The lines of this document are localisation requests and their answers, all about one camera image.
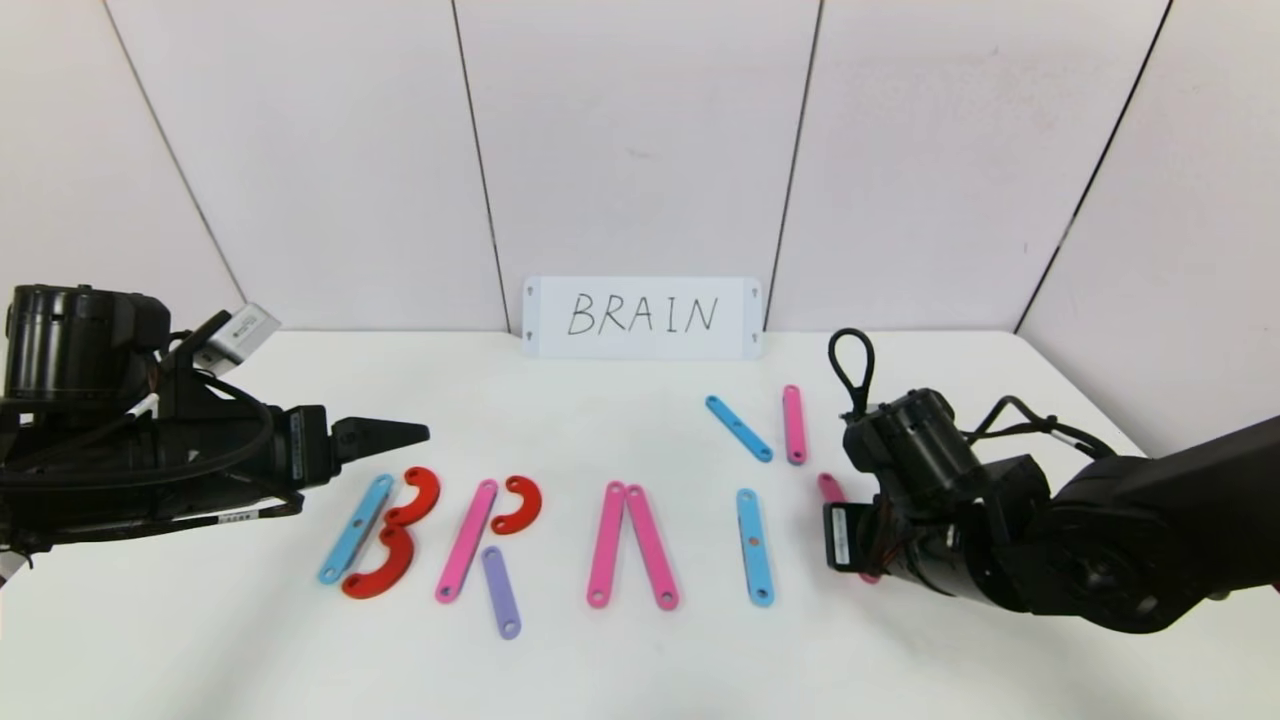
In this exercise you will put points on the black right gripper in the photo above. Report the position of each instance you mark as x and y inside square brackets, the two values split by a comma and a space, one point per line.
[838, 537]

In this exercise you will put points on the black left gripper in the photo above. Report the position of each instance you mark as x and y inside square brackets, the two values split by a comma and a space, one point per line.
[305, 446]

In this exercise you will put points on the pink strip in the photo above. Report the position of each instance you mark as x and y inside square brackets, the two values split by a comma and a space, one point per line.
[793, 425]
[830, 488]
[651, 548]
[606, 545]
[467, 540]

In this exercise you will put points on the blue strip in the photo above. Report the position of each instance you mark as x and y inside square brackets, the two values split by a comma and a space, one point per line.
[753, 545]
[355, 530]
[738, 428]

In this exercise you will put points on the small red arc piece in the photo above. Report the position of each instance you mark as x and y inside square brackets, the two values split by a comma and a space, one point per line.
[528, 505]

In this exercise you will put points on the short purple strip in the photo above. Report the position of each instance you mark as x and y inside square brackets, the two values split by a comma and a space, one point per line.
[500, 592]

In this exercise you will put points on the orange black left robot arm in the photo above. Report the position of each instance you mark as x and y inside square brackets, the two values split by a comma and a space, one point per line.
[70, 350]

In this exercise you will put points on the white BRAIN sign card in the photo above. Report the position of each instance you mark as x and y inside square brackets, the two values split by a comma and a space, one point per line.
[640, 340]

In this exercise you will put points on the large red arc piece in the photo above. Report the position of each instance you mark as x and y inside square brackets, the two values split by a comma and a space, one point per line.
[385, 575]
[425, 492]

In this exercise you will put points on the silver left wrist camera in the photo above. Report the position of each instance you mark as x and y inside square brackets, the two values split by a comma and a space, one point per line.
[240, 335]

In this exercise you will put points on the black left camera bracket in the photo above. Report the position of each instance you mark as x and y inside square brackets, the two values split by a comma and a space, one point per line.
[195, 400]

